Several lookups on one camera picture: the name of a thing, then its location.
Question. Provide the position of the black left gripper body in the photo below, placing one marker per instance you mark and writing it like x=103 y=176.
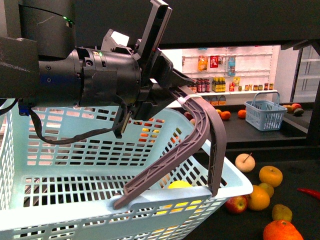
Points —
x=158 y=80

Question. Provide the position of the brown basket handle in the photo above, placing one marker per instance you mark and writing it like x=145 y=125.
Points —
x=208 y=126

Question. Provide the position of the yellow green lemon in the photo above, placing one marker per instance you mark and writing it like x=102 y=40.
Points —
x=179 y=184

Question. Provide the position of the light teal shopping basket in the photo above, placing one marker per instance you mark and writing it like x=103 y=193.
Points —
x=66 y=192

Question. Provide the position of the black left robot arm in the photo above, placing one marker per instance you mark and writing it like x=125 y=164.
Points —
x=41 y=66

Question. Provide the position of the black upper fruit shelf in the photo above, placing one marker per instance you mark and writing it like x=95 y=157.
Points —
x=241 y=134

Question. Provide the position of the black lower shelf tray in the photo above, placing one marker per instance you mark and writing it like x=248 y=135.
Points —
x=301 y=169

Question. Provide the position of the white zip tie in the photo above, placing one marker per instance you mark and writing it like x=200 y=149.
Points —
x=182 y=100

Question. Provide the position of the dark sauce bottles row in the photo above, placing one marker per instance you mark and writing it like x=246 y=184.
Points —
x=200 y=85

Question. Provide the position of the orange snack bag hanging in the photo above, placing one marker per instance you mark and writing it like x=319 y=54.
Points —
x=202 y=64

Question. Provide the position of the yellow oil bottles row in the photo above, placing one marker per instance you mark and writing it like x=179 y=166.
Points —
x=218 y=85

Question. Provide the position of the red snack bag hanging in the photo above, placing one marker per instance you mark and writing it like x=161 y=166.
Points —
x=214 y=61

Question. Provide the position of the blue snack bag hanging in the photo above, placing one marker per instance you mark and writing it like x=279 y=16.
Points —
x=231 y=66

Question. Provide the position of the small blue basket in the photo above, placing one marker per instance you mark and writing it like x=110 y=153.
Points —
x=265 y=115

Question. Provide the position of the tan pear with stem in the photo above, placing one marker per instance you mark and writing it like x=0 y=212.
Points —
x=245 y=162

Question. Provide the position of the red apple behind basket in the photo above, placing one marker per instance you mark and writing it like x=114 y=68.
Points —
x=237 y=204

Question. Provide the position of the yellow orange round fruit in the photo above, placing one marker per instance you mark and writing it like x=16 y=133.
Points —
x=271 y=175

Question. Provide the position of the orange behind basket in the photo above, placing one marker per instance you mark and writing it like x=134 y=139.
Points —
x=259 y=199

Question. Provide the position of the small yellow fruit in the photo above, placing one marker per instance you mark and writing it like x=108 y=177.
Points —
x=268 y=188

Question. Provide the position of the yellow pear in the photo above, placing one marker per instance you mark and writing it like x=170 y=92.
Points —
x=281 y=212

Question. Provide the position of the orange bottom right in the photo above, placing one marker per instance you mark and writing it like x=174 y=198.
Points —
x=281 y=230

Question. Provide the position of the red chili pepper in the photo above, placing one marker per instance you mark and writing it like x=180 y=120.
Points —
x=314 y=193

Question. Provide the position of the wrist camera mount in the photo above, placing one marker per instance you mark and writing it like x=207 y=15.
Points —
x=145 y=47

